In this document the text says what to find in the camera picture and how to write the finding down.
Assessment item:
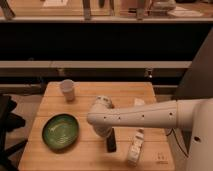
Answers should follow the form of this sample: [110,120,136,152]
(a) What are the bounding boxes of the black cable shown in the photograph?
[166,128,189,159]

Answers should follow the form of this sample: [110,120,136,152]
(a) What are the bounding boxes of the black rectangular remote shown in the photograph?
[106,129,117,153]

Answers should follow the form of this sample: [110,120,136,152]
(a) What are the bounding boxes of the black office chair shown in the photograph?
[0,95,27,171]

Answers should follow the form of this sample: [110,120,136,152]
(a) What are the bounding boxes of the white paper cup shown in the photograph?
[59,79,75,101]

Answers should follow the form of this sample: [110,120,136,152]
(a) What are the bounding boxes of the white plastic bottle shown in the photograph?
[127,128,144,166]

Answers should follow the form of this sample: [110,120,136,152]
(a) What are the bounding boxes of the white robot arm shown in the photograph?
[87,96,213,171]

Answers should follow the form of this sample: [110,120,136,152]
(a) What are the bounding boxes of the green ceramic bowl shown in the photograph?
[42,114,79,150]

